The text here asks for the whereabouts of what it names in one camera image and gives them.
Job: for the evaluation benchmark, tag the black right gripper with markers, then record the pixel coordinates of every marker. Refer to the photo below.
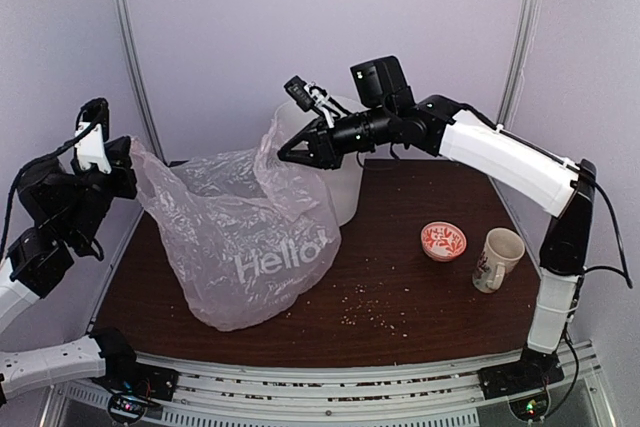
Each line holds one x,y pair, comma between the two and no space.
322,152

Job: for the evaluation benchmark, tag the aluminium frame post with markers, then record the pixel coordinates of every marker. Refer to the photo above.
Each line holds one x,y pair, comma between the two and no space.
136,77
523,42

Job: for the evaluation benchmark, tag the red patterned ceramic bowl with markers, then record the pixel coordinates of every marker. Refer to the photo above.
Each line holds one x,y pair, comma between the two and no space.
442,241

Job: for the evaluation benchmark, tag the left aluminium frame post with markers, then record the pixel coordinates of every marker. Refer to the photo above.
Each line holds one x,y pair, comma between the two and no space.
136,77

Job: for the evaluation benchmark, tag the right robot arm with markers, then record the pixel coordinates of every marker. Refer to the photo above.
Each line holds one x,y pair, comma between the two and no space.
457,131

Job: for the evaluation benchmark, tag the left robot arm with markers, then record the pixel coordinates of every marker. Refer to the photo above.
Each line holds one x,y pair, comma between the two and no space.
67,209

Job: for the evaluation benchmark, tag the white plastic trash bin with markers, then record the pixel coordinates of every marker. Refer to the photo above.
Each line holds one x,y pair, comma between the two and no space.
344,183

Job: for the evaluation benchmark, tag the cream patterned ceramic mug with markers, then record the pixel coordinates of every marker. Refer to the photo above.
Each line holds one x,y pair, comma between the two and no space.
502,250

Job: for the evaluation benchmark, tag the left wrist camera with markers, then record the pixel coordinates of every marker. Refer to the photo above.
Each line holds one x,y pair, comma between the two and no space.
92,129

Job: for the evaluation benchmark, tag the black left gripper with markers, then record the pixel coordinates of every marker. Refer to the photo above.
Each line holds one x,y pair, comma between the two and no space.
119,154

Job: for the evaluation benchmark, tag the translucent pink plastic bag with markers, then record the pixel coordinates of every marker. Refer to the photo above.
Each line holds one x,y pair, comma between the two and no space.
244,233

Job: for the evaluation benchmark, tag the right aluminium frame post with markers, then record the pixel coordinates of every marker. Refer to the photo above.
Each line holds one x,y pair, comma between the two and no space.
523,42

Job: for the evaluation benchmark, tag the front aluminium rail base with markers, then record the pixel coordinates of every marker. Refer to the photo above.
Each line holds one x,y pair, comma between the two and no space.
446,393

